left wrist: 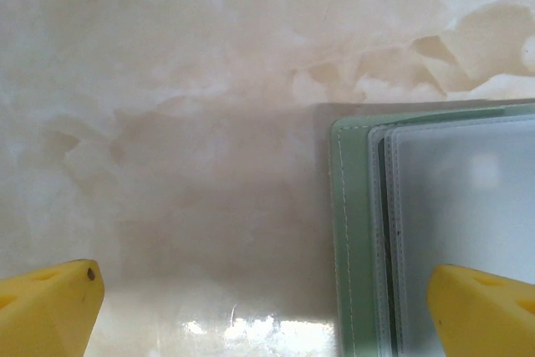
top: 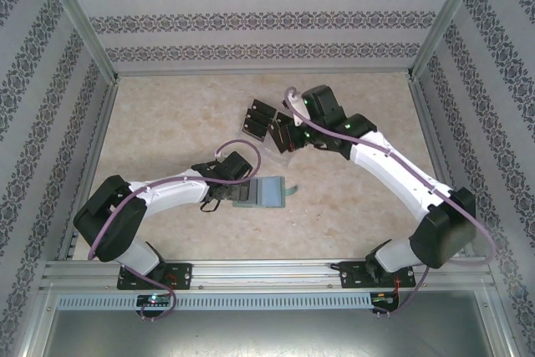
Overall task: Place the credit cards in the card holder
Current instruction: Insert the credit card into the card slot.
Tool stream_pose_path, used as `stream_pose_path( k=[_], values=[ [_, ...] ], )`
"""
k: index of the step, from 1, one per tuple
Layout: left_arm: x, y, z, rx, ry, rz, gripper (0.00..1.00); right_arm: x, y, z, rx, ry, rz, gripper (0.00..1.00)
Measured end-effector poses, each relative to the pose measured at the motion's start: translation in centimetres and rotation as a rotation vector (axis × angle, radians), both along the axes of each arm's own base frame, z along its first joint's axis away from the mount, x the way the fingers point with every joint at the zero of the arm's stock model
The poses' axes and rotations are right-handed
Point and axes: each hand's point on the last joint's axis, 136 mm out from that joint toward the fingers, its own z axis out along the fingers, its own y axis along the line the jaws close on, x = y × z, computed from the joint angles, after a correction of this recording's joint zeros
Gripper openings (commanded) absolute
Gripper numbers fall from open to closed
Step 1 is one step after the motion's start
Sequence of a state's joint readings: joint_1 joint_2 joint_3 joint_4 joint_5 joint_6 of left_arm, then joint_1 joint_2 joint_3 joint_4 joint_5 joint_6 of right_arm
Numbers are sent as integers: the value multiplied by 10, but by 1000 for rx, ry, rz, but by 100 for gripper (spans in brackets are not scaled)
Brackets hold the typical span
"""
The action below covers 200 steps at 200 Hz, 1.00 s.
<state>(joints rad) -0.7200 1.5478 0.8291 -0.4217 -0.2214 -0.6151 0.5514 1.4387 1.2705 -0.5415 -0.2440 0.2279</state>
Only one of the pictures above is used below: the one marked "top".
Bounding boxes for aluminium mounting rail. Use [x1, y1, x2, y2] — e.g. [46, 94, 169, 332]
[40, 258, 491, 292]

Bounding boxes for white slotted cable duct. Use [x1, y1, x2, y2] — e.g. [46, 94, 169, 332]
[56, 293, 373, 310]

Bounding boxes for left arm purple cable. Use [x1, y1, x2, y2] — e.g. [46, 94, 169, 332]
[87, 140, 262, 321]

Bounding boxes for green card holder wallet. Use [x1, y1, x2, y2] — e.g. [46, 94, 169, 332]
[232, 176, 300, 211]

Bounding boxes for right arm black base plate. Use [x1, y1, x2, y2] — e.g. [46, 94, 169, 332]
[339, 260, 417, 290]

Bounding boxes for clear acrylic card stand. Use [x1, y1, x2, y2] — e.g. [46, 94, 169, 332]
[241, 97, 298, 166]

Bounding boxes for aluminium frame post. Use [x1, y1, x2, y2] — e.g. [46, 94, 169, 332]
[407, 0, 490, 81]
[35, 0, 120, 84]

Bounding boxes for aluminium side rail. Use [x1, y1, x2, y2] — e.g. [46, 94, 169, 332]
[407, 76, 477, 258]
[56, 79, 122, 261]

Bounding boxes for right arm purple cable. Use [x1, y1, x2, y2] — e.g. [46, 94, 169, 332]
[283, 87, 497, 320]

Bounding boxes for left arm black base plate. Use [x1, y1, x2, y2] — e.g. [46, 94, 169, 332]
[116, 263, 193, 291]

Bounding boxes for grey metal sheet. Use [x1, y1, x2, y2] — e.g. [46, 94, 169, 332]
[24, 289, 517, 357]

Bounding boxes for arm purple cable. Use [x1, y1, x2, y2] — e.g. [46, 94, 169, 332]
[87, 140, 262, 321]
[283, 87, 497, 320]

